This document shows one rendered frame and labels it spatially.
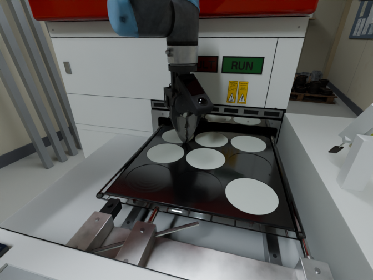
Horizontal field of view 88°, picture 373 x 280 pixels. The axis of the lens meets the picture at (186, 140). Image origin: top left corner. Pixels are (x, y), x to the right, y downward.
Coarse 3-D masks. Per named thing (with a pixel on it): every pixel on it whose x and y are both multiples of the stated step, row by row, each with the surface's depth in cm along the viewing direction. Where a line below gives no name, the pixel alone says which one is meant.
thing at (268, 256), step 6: (264, 234) 37; (264, 240) 37; (270, 240) 35; (276, 240) 35; (264, 246) 36; (270, 246) 34; (276, 246) 34; (264, 252) 36; (270, 252) 33; (276, 252) 33; (270, 258) 32; (276, 258) 32; (282, 264) 31
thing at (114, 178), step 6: (162, 126) 67; (156, 132) 63; (150, 138) 59; (144, 144) 55; (138, 150) 53; (132, 156) 50; (126, 162) 47; (120, 168) 45; (126, 168) 46; (114, 174) 43; (120, 174) 44; (114, 180) 42; (108, 186) 40
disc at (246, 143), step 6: (234, 138) 59; (240, 138) 59; (246, 138) 59; (252, 138) 59; (258, 138) 59; (234, 144) 56; (240, 144) 56; (246, 144) 56; (252, 144) 56; (258, 144) 56; (264, 144) 56; (246, 150) 53; (252, 150) 53; (258, 150) 53
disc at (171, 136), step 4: (168, 132) 63; (172, 132) 63; (176, 132) 63; (164, 136) 61; (168, 136) 61; (172, 136) 61; (176, 136) 61; (192, 136) 60; (164, 140) 58; (168, 140) 58; (172, 140) 58; (176, 140) 58; (180, 140) 58
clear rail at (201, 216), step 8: (104, 200) 38; (120, 200) 37; (128, 200) 36; (136, 200) 36; (144, 208) 36; (152, 208) 35; (160, 208) 35; (168, 208) 35; (176, 208) 35; (184, 208) 35; (184, 216) 34; (192, 216) 34; (200, 216) 33; (208, 216) 33; (216, 216) 33; (224, 216) 33; (224, 224) 33; (232, 224) 32; (240, 224) 32; (248, 224) 32; (256, 224) 32; (264, 224) 32; (264, 232) 31; (272, 232) 31; (280, 232) 31; (288, 232) 30; (296, 232) 30
